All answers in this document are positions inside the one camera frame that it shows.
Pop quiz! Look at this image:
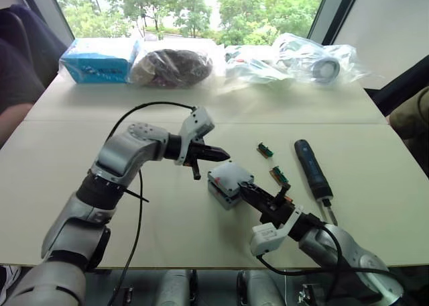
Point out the blue tissue box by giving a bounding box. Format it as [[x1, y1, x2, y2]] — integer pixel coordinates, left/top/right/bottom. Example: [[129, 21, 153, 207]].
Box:
[[59, 38, 141, 85]]

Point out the person in olive clothing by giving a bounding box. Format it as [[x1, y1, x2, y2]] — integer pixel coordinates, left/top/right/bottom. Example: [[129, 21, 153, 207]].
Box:
[[387, 86, 429, 161]]

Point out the grey tape roll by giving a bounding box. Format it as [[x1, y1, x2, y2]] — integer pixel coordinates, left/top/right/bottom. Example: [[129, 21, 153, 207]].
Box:
[[312, 58, 340, 81]]

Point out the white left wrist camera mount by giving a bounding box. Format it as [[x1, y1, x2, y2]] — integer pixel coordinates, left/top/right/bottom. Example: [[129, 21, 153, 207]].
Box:
[[174, 106, 216, 166]]

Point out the grey box lid red sticker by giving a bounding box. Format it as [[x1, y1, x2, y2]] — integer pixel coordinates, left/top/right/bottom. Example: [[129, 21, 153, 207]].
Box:
[[206, 160, 256, 200]]

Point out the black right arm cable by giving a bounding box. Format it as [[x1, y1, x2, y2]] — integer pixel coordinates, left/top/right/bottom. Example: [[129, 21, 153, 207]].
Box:
[[256, 215, 403, 287]]

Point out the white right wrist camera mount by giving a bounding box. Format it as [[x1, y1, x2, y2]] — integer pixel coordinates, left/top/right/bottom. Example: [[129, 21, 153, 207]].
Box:
[[250, 205, 304, 257]]

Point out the grey metal box base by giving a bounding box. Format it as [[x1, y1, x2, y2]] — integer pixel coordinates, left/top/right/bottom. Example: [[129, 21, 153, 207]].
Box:
[[207, 180, 243, 211]]

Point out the blue black electric screwdriver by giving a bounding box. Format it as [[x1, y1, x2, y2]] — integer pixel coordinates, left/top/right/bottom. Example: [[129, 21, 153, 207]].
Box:
[[294, 139, 338, 225]]

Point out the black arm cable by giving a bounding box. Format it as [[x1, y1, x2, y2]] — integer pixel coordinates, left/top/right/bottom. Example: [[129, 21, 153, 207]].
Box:
[[256, 215, 403, 287], [106, 101, 198, 306]]

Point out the clear bag with tape roll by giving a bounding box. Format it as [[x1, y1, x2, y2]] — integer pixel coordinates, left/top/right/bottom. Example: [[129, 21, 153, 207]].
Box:
[[271, 33, 371, 86]]

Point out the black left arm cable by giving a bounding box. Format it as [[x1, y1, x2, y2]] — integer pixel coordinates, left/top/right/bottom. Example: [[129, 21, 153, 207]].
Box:
[[106, 101, 198, 306]]

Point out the white sneaker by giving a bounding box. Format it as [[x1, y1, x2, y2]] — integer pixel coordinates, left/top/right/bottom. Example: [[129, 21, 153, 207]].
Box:
[[0, 264, 22, 295]]

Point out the dark window frame post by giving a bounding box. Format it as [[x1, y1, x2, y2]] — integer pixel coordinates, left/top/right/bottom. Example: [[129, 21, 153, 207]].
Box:
[[306, 0, 365, 47], [23, 0, 76, 42]]

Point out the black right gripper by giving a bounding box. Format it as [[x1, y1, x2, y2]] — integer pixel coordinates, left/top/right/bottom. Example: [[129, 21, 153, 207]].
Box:
[[239, 181, 298, 232]]

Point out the clear bag with white contents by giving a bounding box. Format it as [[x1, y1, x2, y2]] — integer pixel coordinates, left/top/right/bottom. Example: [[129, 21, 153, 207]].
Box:
[[223, 44, 296, 89]]

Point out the plastic bag with brown contents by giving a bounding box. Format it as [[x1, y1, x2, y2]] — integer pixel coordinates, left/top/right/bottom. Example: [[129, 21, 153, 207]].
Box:
[[129, 48, 214, 89]]

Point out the grey rounded shape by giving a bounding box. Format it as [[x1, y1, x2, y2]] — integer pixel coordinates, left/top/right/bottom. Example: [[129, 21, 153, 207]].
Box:
[[235, 268, 286, 306], [156, 268, 199, 306]]

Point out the green screw holder on cardboard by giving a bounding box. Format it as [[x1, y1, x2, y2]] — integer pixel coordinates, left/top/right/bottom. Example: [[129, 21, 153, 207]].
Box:
[[257, 142, 276, 159], [270, 166, 291, 187]]

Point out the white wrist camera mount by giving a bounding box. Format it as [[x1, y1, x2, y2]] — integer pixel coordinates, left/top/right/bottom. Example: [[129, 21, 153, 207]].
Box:
[[250, 205, 304, 257], [174, 106, 216, 166]]

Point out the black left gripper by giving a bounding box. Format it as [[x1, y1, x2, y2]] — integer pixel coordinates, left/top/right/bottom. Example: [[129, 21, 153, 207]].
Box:
[[186, 137, 231, 181]]

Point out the black chair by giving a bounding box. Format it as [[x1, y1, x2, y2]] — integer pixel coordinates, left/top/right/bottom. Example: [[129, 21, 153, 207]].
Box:
[[364, 71, 429, 117]]

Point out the person in dark shirt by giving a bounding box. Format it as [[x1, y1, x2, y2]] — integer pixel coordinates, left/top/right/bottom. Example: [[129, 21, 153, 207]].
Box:
[[0, 3, 68, 119]]

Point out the black cable tie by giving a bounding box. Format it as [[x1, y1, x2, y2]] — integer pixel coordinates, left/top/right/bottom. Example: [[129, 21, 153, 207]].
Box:
[[124, 188, 151, 204]]

